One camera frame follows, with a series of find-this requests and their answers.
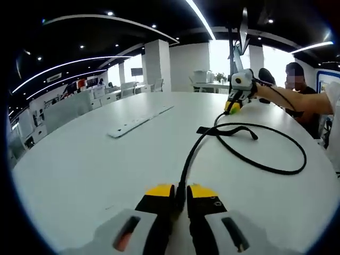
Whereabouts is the dark monitor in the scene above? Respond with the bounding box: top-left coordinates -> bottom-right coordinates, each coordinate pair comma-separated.
238,7 -> 251,57

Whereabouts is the white flat desk panel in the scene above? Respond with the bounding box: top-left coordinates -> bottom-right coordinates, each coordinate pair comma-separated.
107,105 -> 175,139

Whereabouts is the monitor stand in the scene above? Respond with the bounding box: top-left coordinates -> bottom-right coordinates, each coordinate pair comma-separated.
227,23 -> 245,80

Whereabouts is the black gripper wire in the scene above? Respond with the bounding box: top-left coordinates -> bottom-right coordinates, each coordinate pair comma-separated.
253,78 -> 304,118

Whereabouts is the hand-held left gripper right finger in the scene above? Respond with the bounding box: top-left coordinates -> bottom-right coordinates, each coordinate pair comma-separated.
186,183 -> 285,255

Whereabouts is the white desk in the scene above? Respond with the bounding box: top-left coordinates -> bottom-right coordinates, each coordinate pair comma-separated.
12,91 -> 337,255

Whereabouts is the black charging cable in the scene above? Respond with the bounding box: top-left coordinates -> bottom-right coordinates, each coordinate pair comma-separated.
174,111 -> 308,213

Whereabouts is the long ceiling light strip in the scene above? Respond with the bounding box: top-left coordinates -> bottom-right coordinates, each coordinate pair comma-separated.
185,0 -> 216,40

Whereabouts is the white printer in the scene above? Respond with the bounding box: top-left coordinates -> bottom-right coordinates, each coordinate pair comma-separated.
193,69 -> 214,83

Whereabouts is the grey desk partition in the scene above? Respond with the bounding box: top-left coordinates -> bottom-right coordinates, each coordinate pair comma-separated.
43,91 -> 93,126

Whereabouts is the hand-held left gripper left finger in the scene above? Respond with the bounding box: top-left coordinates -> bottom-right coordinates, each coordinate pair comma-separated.
59,183 -> 177,255

